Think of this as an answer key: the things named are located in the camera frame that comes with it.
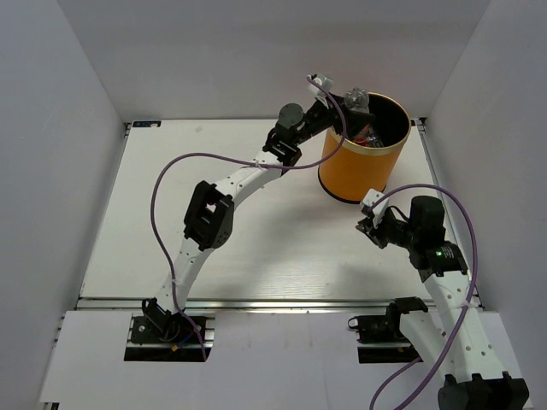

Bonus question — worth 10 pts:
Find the blue table sticker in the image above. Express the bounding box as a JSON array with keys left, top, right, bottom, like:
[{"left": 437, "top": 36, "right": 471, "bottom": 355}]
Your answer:
[{"left": 132, "top": 120, "right": 162, "bottom": 128}]

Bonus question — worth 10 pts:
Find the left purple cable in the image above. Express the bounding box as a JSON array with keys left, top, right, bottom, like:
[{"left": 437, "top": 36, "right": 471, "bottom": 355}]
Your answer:
[{"left": 150, "top": 74, "right": 348, "bottom": 359}]

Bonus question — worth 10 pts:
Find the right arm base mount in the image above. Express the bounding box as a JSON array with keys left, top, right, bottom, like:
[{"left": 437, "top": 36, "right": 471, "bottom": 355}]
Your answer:
[{"left": 347, "top": 315, "right": 422, "bottom": 364}]

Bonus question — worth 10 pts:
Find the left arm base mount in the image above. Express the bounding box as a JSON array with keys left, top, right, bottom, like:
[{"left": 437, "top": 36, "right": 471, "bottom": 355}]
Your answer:
[{"left": 123, "top": 315, "right": 215, "bottom": 363}]

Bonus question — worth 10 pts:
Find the orange cylindrical bin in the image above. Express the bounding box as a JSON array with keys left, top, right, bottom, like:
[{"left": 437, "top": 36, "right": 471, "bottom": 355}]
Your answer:
[{"left": 318, "top": 92, "right": 411, "bottom": 203}]

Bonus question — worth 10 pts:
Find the purple cable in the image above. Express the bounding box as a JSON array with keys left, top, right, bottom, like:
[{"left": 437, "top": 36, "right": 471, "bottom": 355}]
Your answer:
[
  {"left": 150, "top": 74, "right": 348, "bottom": 359},
  {"left": 369, "top": 183, "right": 478, "bottom": 410}
]

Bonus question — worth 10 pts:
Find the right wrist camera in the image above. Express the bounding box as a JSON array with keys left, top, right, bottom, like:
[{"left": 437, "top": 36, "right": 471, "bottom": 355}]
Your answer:
[{"left": 360, "top": 189, "right": 389, "bottom": 228}]

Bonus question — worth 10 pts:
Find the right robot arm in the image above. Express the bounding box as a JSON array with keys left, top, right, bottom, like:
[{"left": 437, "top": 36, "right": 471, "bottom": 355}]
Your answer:
[{"left": 357, "top": 189, "right": 529, "bottom": 409}]

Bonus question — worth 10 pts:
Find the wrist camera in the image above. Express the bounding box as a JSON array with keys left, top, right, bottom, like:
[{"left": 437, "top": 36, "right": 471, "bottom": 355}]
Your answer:
[
  {"left": 306, "top": 73, "right": 333, "bottom": 94},
  {"left": 360, "top": 189, "right": 389, "bottom": 228}
]

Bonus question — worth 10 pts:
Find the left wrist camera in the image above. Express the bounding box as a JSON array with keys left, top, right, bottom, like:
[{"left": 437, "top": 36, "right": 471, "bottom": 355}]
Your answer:
[{"left": 306, "top": 73, "right": 333, "bottom": 94}]

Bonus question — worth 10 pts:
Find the large clear unlabelled bottle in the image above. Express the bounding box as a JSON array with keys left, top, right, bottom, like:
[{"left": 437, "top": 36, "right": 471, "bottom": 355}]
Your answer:
[{"left": 365, "top": 132, "right": 385, "bottom": 149}]

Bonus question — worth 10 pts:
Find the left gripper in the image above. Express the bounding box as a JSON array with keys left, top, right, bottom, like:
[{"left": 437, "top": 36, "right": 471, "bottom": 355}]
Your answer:
[{"left": 293, "top": 91, "right": 374, "bottom": 146}]

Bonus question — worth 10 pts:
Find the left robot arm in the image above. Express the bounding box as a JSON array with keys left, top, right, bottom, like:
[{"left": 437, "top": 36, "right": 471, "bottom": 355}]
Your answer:
[{"left": 142, "top": 94, "right": 374, "bottom": 341}]

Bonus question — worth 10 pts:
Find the small red-label clear bottle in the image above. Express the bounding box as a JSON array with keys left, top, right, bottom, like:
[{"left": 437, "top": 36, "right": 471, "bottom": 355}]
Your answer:
[{"left": 344, "top": 87, "right": 373, "bottom": 146}]

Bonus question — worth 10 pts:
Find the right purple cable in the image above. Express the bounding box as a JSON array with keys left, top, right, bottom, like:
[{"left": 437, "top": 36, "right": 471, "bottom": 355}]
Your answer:
[{"left": 369, "top": 183, "right": 478, "bottom": 410}]

